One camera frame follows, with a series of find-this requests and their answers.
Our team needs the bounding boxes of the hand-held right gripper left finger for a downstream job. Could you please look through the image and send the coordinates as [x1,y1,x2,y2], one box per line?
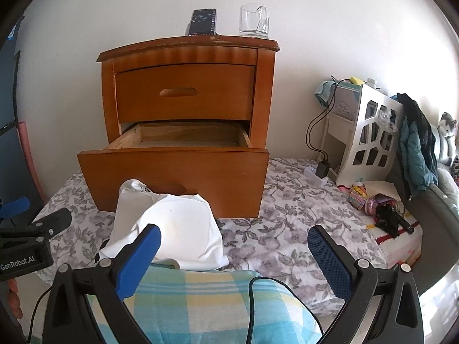
[42,223,162,344]

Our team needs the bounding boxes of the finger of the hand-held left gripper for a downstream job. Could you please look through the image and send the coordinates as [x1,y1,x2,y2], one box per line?
[0,196,32,223]
[0,207,73,249]

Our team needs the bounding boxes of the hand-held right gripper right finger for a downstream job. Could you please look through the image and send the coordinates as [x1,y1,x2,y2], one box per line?
[308,225,424,344]

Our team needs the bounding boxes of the wooden nightstand drawer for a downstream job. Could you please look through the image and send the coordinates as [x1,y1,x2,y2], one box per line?
[77,122,270,220]
[114,64,257,125]

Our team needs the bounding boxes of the person's left hand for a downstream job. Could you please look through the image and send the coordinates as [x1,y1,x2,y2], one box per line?
[6,279,25,322]

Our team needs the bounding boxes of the pink padded bar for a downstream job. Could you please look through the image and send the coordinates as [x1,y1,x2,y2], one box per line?
[17,122,46,202]

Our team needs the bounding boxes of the white folded cloth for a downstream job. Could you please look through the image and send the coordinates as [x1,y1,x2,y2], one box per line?
[98,178,231,272]

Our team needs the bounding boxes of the dark blue panel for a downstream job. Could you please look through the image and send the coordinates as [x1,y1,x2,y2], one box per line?
[0,18,41,206]

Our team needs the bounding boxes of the white crochet mat red trim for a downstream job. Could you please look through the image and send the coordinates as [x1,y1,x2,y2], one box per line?
[365,218,424,270]

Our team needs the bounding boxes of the grey floral blanket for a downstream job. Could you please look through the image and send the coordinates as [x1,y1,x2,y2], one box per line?
[34,157,392,316]

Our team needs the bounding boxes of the colourful patterned roll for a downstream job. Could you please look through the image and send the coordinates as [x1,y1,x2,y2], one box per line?
[349,184,369,211]

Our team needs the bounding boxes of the black plastic toy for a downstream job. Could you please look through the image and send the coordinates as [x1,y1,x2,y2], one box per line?
[374,204,421,239]

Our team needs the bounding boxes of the cream paper sheet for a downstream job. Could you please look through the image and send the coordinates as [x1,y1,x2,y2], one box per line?
[361,180,403,204]

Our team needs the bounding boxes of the white power strip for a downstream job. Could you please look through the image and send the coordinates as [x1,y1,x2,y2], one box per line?
[303,165,333,187]

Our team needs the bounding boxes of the black charger adapter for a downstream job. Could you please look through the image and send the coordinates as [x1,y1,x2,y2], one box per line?
[316,161,333,180]

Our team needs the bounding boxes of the teal clothes pile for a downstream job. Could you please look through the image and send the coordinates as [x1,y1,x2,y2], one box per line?
[390,92,439,200]

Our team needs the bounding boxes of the clear plastic wrap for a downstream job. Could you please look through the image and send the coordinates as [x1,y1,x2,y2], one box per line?
[376,107,399,130]

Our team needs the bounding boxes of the pale printed storage box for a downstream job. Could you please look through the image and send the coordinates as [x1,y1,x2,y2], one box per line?
[333,79,363,116]

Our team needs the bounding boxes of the teal cloth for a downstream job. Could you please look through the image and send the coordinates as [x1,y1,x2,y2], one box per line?
[314,81,337,109]

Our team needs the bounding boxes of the white lattice shelf rack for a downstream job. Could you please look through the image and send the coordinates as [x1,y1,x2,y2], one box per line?
[324,83,404,187]

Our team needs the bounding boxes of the husky plush toy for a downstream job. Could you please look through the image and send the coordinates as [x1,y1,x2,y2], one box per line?
[436,112,459,168]

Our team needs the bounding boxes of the wooden nightstand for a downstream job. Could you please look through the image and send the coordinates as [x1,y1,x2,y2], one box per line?
[97,36,281,151]

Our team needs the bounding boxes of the black smartphone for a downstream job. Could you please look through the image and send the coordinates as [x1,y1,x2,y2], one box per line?
[187,8,218,37]

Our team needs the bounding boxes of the clear glass mug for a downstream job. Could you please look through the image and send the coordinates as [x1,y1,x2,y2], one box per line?
[238,3,271,40]

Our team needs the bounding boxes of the thin black cable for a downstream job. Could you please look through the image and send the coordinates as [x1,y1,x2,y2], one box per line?
[20,287,51,336]
[246,276,322,344]

